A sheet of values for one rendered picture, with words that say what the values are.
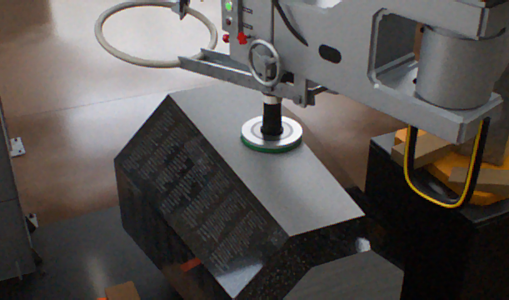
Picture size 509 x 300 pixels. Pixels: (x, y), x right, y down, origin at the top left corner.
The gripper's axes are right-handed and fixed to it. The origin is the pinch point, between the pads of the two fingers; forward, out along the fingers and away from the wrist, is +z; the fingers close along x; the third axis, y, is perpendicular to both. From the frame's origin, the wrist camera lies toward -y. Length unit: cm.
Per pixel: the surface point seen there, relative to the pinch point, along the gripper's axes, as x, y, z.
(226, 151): 71, -45, 2
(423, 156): 47, -110, -4
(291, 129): 55, -63, -3
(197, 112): 48, -26, 8
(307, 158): 67, -72, -3
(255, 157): 72, -56, 0
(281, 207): 96, -71, -6
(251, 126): 57, -49, -1
